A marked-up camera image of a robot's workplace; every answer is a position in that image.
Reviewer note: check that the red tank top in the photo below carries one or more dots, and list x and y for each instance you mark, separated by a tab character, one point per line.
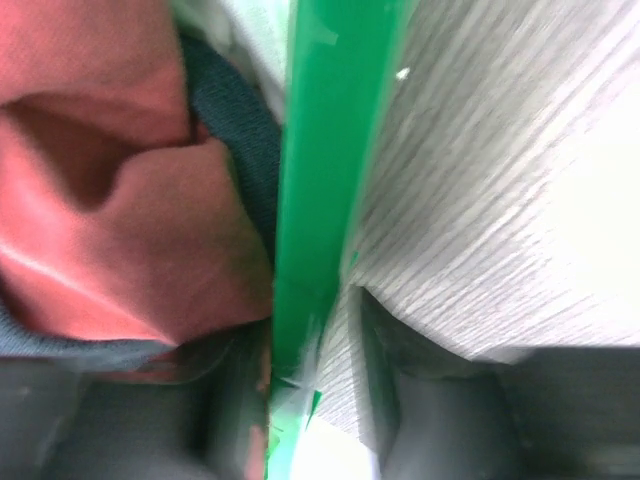
139	179

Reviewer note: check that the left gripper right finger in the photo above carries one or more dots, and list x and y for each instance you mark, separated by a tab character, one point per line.
557	413

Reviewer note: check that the green plastic tray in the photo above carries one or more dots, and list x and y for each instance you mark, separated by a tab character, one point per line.
340	72

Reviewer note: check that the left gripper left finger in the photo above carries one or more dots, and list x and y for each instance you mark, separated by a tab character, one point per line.
199	413

